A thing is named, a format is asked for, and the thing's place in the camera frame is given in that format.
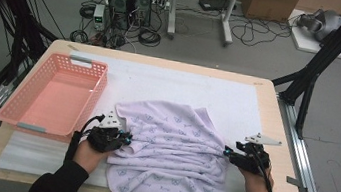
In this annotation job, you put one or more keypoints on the grey headset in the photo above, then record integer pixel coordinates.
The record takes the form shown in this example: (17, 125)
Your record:
(326, 23)

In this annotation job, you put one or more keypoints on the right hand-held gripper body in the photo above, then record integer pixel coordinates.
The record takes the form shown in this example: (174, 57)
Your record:
(248, 161)

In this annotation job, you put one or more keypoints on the pink plastic basket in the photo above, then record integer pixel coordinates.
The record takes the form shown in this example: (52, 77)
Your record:
(53, 99)

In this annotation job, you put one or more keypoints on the black flat device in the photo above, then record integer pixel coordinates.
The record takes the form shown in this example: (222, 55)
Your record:
(213, 3)

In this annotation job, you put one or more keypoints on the white floor board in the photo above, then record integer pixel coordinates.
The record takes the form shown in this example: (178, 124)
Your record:
(307, 44)

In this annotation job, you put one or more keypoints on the cardboard box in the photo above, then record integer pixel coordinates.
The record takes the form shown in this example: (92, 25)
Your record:
(268, 5)
(326, 3)

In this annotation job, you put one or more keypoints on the white table leg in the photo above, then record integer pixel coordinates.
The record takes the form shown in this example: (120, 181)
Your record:
(227, 16)
(173, 9)

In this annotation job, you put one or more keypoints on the white power supply unit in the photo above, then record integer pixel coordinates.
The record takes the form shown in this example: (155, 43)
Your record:
(99, 15)

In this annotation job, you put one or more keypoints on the person's left hand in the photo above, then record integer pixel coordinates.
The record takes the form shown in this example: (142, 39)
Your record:
(89, 158)

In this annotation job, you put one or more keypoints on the white grid mat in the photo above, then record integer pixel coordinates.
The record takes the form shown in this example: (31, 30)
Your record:
(177, 83)

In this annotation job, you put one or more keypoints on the person's right hand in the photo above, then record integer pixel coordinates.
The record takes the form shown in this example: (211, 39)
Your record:
(255, 185)

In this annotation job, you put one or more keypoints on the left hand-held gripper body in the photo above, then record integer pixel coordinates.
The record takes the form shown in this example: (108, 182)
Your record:
(103, 138)

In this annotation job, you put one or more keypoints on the lilac printed towel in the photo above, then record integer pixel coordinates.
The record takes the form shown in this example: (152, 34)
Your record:
(167, 149)

